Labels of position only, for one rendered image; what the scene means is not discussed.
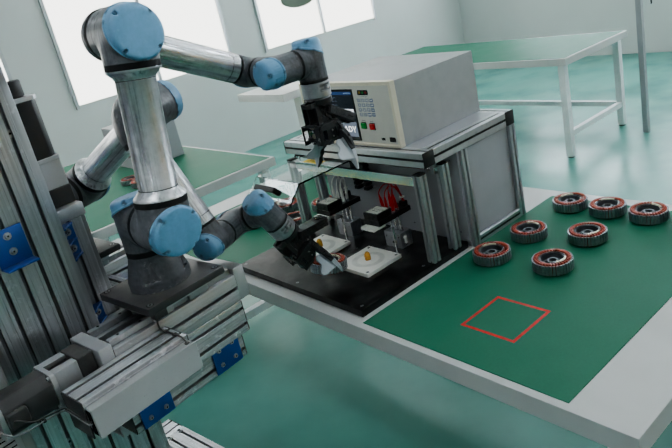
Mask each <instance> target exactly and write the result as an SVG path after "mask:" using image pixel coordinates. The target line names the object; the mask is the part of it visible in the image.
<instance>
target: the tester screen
mask: <svg viewBox="0 0 672 448"><path fill-rule="evenodd" d="M330 95H332V99H333V100H332V101H331V102H329V103H327V104H332V105H335V106H337V107H340V108H343V109H353V110H354V107H353V102H352V97H351V93H350V92H332V93H331V94H330Z"/></svg>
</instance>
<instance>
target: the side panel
mask: <svg viewBox="0 0 672 448"><path fill-rule="evenodd" d="M458 155H459V161H460V167H461V174H462V180H463V186H464V192H465V199H466V205H467V211H468V217H469V223H470V230H471V236H472V241H471V242H469V241H468V244H469V246H472V245H473V247H476V246H477V245H478V244H481V243H482V242H484V241H485V240H487V239H488V238H490V237H491V236H493V235H494V234H496V233H497V232H499V231H500V230H502V229H503V228H504V227H506V226H507V225H509V224H510V223H512V222H513V221H515V220H516V219H518V218H519V217H521V216H522V215H523V214H525V213H526V209H525V202H524V194H523V186H522V178H521V171H520V163H519V155H518V147H517V140H516V132H515V124H514V123H513V124H511V125H509V126H507V127H505V128H503V129H501V130H499V131H497V132H495V133H493V134H491V135H489V136H487V137H485V138H484V139H482V140H480V141H478V142H476V143H474V144H472V145H470V146H468V147H466V148H464V149H462V150H461V151H459V152H458Z"/></svg>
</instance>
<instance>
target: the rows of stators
mask: <svg viewBox="0 0 672 448"><path fill-rule="evenodd" d="M552 204H553V209H554V210H555V211H557V212H560V213H576V212H581V211H583V210H585V209H586V208H587V207H589V214H590V215H591V216H593V217H595V218H599V219H600V218H601V219H611V218H613V219H614V218H617V217H620V216H622V215H624V214H626V212H627V202H626V200H624V199H622V198H619V197H614V196H613V197H611V196H610V197H609V196H607V198H606V197H601V198H600V197H599V198H596V199H594V200H592V201H591V202H589V204H588V196H587V195H585V194H583V193H579V192H570V193H569V192H567V193H562V194H559V195H557V196H555V197H554V198H553V199H552ZM628 216H629V220H630V221H631V222H633V223H636V224H639V225H650V224H651V225H656V224H660V223H663V222H665V221H667V220H668V219H669V218H670V214H669V206H668V205H666V204H664V203H661V202H655V201H654V202H653V201H647V202H646V201H645V202H639V203H636V204H634V205H632V206H630V207H629V208H628Z"/></svg>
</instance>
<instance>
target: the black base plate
mask: <svg viewBox="0 0 672 448"><path fill-rule="evenodd" d="M341 217H342V215H340V214H336V216H334V219H331V220H330V221H328V223H329V225H327V226H325V227H324V228H322V229H320V230H318V231H317V232H315V233H313V234H311V235H310V236H309V238H311V239H315V238H317V237H318V236H320V235H322V234H325V235H329V236H333V237H337V238H340V239H344V240H346V236H345V235H344V234H340V232H339V228H338V224H337V220H338V219H339V218H341ZM389 227H390V225H388V224H386V226H385V227H383V228H381V229H380V230H378V231H376V232H374V233H373V232H369V231H365V230H363V232H361V233H359V234H357V235H356V236H354V237H352V236H348V239H349V241H350V242H351V244H350V245H348V246H347V247H345V248H343V249H341V250H340V251H338V252H336V253H341V254H343V255H345V256H346V257H347V258H349V257H350V256H352V255H354V254H355V253H357V252H359V251H361V250H362V249H364V248H366V247H367V246H372V247H376V248H380V249H384V250H388V251H392V252H396V248H395V247H393V246H389V245H387V243H386V238H385V233H384V230H386V229H387V228H389ZM411 234H412V239H413V243H412V244H410V245H409V246H407V247H405V248H404V249H401V248H398V250H399V254H401V256H402V257H401V258H400V259H398V260H396V261H395V262H393V263H392V264H390V265H388V266H387V267H385V268H384V269H382V270H380V271H379V272H377V273H375V274H374V275H372V276H371V277H369V278H367V277H364V276H360V275H357V274H354V273H351V272H347V271H343V272H340V273H338V274H333V275H331V274H330V275H318V274H314V273H312V272H311V269H310V267H309V268H308V270H307V271H306V270H305V269H302V268H301V267H299V265H298V264H294V265H293V266H292V265H291V264H290V263H289V262H288V261H287V260H286V259H285V258H284V257H283V256H282V255H283V254H282V253H281V252H279V251H278V250H277V249H276V248H275V247H273V248H271V249H269V250H267V251H265V252H263V253H261V254H259V255H257V256H255V257H253V258H252V259H250V260H248V261H246V262H244V263H242V267H243V270H244V272H245V273H248V274H250V275H253V276H256V277H258V278H261V279H263V280H266V281H269V282H271V283H274V284H277V285H279V286H282V287H284V288H287V289H290V290H292V291H295V292H298V293H300V294H303V295H305V296H308V297H311V298H313V299H316V300H319V301H321V302H324V303H326V304H329V305H332V306H334V307H337V308H340V309H342V310H345V311H347V312H350V313H353V314H355V315H358V316H361V317H365V316H366V315H368V314H369V313H371V312H372V311H374V310H375V309H377V308H378V307H380V306H381V305H383V304H384V303H386V302H387V301H389V300H390V299H392V298H393V297H395V296H396V295H398V294H399V293H401V292H402V291H404V290H405V289H407V288H408V287H410V286H411V285H413V284H414V283H416V282H417V281H419V280H420V279H422V278H423V277H425V276H426V275H428V274H429V273H431V272H432V271H434V270H435V269H437V268H438V267H440V266H441V265H443V264H444V263H446V262H447V261H449V260H450V259H452V258H453V257H455V256H456V255H458V254H459V253H461V252H462V251H464V250H465V249H467V248H468V241H463V240H461V244H462V246H461V247H458V249H457V250H454V249H453V248H452V249H449V246H448V240H447V237H445V236H440V235H437V239H438V245H439V250H440V256H441V260H440V261H437V263H436V264H434V263H432V262H431V263H430V262H428V259H427V254H426V248H425V243H424V238H423V232H421V231H416V230H411ZM396 253H397V252H396Z"/></svg>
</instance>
